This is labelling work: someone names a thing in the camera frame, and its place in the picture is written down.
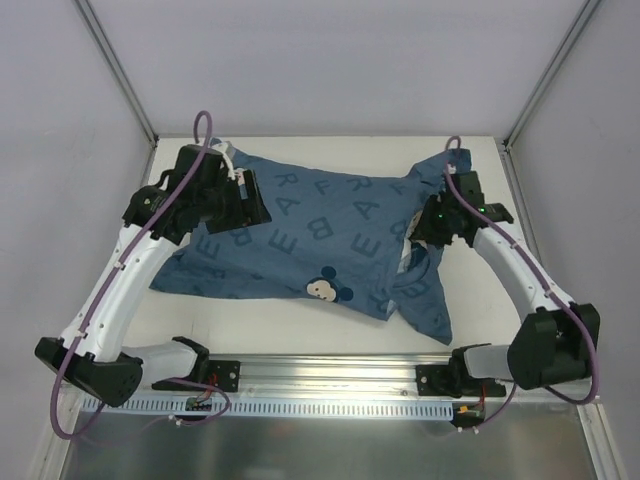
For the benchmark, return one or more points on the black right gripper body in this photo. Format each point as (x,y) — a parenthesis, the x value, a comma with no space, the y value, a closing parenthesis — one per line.
(423,226)

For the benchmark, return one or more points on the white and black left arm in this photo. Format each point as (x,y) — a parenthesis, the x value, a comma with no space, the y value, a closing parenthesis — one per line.
(204,188)

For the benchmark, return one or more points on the aluminium frame post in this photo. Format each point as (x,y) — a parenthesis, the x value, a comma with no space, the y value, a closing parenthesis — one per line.
(570,39)
(100,37)

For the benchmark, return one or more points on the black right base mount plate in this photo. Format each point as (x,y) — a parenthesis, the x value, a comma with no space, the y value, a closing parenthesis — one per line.
(445,381)

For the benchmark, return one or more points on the left aluminium frame post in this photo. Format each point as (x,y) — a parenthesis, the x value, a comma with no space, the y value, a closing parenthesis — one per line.
(100,37)

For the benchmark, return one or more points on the right aluminium frame post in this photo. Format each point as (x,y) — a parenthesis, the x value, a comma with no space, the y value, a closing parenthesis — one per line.
(570,39)

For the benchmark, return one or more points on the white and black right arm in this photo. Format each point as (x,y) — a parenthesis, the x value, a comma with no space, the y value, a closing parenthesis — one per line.
(557,338)

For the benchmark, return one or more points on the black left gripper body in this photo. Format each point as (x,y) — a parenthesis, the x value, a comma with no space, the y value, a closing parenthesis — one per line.
(255,198)

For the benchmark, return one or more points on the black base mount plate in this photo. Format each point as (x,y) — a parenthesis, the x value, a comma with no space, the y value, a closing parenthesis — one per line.
(221,374)
(445,381)

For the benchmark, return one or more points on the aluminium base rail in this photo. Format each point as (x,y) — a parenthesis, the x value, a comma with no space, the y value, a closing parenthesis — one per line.
(373,376)

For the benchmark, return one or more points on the white slotted cable duct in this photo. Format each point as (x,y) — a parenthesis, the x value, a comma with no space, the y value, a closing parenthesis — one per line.
(185,406)

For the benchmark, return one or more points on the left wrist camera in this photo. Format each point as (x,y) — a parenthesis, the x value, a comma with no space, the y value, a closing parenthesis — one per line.
(234,173)

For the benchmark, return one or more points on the blue cartoon print pillowcase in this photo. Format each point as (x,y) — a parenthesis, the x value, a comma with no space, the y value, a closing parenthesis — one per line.
(335,237)

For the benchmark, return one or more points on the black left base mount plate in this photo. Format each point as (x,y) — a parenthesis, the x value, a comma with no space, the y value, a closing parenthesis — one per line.
(221,374)

